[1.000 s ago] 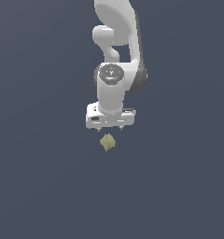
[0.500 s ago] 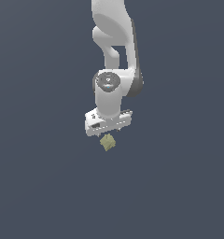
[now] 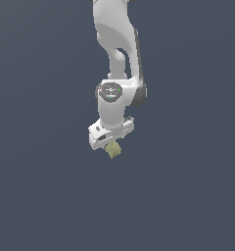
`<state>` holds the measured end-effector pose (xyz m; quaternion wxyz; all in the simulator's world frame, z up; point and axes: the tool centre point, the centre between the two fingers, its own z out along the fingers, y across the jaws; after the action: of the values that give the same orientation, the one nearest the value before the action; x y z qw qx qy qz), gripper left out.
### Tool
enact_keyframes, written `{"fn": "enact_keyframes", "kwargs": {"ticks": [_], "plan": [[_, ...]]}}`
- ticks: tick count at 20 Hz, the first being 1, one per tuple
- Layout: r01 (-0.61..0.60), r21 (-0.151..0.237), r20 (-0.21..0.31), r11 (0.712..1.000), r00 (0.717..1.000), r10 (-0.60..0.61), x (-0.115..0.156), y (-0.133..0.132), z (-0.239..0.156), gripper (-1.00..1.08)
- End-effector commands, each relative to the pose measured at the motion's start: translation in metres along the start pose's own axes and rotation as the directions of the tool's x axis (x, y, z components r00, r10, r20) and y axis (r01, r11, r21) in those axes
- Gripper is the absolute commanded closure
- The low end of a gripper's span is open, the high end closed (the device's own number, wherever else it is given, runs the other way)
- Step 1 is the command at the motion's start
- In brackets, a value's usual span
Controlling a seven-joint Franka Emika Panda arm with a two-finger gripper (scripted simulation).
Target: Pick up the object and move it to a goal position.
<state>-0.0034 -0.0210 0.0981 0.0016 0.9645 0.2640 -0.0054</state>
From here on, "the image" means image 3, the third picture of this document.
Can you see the small olive green object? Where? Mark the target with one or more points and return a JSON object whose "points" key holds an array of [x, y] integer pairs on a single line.
{"points": [[113, 150]]}

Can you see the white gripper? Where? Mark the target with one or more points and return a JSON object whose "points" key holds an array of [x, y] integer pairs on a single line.
{"points": [[104, 135]]}

